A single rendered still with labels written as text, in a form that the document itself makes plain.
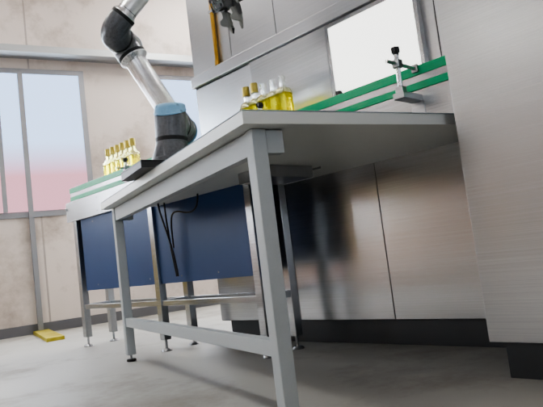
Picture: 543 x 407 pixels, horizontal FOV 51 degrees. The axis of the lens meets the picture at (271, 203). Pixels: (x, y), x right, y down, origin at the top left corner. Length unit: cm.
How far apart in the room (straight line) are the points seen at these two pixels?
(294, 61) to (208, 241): 88
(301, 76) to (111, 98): 329
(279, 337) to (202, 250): 129
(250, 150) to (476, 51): 68
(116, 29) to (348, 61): 90
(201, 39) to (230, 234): 117
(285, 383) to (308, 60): 152
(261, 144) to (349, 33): 109
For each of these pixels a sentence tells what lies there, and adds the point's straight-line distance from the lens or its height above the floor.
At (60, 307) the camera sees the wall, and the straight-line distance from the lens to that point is 523.
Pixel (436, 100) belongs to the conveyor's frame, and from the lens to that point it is 191.
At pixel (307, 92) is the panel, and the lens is 249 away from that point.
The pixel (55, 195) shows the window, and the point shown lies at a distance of 527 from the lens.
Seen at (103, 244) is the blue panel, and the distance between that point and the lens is 339.
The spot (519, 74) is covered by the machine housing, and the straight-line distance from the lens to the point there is 163.
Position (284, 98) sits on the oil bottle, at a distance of 238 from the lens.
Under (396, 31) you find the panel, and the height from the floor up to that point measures 117.
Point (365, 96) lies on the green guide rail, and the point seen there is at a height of 92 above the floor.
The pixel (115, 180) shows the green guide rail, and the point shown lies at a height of 92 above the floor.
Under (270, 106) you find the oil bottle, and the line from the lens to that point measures 243.
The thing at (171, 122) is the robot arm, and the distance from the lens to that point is 208.
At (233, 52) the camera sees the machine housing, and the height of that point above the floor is 142.
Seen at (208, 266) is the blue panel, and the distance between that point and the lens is 259.
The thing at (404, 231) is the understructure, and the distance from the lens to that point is 221.
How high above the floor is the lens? 40
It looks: 5 degrees up
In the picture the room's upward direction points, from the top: 7 degrees counter-clockwise
